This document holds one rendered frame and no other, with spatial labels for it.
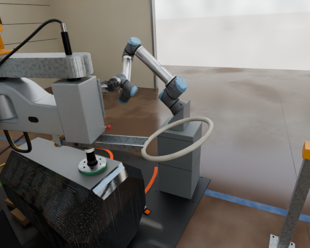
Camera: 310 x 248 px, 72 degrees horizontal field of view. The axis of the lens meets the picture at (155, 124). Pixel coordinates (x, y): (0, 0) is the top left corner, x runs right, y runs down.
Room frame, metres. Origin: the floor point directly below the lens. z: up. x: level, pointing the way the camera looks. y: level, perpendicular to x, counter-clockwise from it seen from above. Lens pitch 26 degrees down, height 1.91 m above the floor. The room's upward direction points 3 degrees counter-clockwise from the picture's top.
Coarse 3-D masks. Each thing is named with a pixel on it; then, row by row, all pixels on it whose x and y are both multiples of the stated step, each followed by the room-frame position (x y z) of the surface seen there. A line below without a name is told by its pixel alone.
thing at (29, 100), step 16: (0, 80) 1.48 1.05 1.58; (16, 80) 1.51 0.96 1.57; (16, 96) 1.38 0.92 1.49; (32, 96) 1.42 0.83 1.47; (48, 96) 1.49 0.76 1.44; (16, 112) 1.40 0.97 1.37; (32, 112) 1.36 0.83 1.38; (48, 112) 1.32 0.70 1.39; (0, 128) 1.46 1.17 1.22; (16, 128) 1.41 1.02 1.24; (32, 128) 1.37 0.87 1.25; (48, 128) 1.33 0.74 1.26
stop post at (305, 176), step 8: (304, 144) 1.26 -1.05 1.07; (304, 152) 1.19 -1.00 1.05; (304, 160) 1.20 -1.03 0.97; (304, 168) 1.19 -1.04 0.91; (304, 176) 1.18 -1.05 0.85; (296, 184) 1.22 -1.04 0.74; (304, 184) 1.18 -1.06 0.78; (296, 192) 1.19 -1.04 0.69; (304, 192) 1.17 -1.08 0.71; (296, 200) 1.18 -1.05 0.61; (304, 200) 1.16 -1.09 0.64; (288, 208) 1.23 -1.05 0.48; (296, 208) 1.17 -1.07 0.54; (288, 216) 1.19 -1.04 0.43; (296, 216) 1.17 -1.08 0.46; (288, 224) 1.18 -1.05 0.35; (296, 224) 1.16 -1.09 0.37; (280, 232) 1.24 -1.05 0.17; (288, 232) 1.17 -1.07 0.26; (272, 240) 1.28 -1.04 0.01; (280, 240) 1.19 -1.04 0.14; (288, 240) 1.16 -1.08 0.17
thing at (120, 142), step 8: (104, 136) 1.38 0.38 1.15; (112, 136) 1.36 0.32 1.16; (120, 136) 1.34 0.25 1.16; (128, 136) 1.33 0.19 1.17; (136, 136) 1.32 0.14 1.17; (56, 144) 1.33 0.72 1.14; (64, 144) 1.35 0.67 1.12; (72, 144) 1.33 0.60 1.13; (80, 144) 1.31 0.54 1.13; (88, 144) 1.29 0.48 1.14; (96, 144) 1.28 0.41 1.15; (104, 144) 1.26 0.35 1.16; (112, 144) 1.24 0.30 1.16; (120, 144) 1.23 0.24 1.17; (128, 144) 1.22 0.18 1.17; (136, 144) 1.28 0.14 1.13
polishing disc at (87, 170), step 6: (96, 156) 1.45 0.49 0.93; (96, 162) 1.36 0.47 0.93; (102, 162) 1.37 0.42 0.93; (78, 168) 1.32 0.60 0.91; (84, 168) 1.30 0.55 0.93; (90, 168) 1.30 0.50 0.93; (96, 168) 1.30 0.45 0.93; (102, 168) 1.31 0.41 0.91; (84, 174) 1.26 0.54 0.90; (90, 174) 1.26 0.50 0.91
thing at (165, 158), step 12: (180, 120) 1.40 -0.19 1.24; (192, 120) 1.34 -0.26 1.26; (204, 120) 1.24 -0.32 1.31; (156, 132) 1.36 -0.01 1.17; (144, 144) 1.23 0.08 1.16; (192, 144) 0.97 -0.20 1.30; (144, 156) 1.06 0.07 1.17; (156, 156) 0.99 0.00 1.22; (168, 156) 0.95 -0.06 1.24; (180, 156) 0.94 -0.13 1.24
